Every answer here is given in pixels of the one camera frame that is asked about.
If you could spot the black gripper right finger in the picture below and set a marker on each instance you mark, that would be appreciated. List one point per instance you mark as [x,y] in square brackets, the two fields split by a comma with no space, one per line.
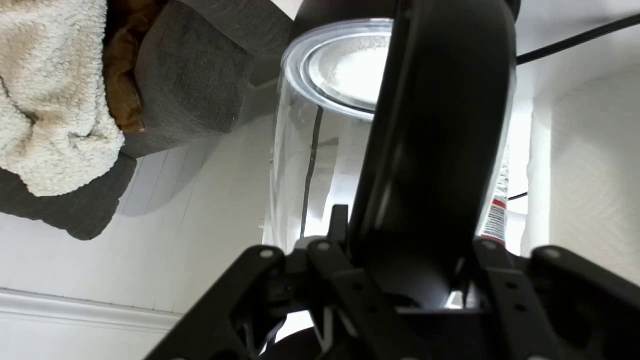
[555,304]

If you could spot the clear plastic water bottle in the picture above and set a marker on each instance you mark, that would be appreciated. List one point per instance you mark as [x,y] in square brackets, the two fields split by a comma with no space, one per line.
[496,215]

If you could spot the cream terry towel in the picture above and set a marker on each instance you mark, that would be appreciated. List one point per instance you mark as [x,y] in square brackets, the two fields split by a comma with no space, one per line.
[56,132]

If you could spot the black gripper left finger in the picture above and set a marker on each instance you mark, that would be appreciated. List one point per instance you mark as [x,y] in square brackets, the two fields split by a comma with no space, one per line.
[264,307]

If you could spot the glass electric kettle black handle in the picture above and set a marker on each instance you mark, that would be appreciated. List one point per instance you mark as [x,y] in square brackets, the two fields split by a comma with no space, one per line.
[396,111]

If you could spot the grey upholstered cushion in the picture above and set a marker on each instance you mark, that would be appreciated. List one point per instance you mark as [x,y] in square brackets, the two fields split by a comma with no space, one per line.
[195,72]

